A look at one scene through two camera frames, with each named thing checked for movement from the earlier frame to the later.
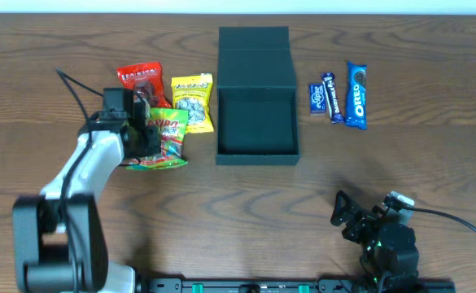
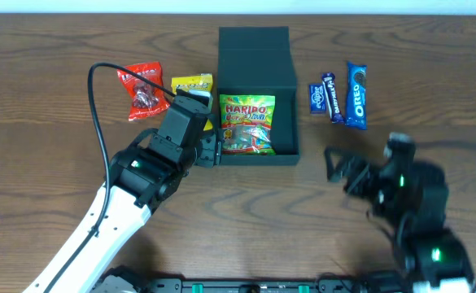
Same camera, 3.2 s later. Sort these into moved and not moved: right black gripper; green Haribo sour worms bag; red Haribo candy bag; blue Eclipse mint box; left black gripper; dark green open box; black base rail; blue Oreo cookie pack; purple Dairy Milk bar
Moved: left black gripper; right black gripper; green Haribo sour worms bag
Not moved: blue Eclipse mint box; red Haribo candy bag; blue Oreo cookie pack; black base rail; dark green open box; purple Dairy Milk bar
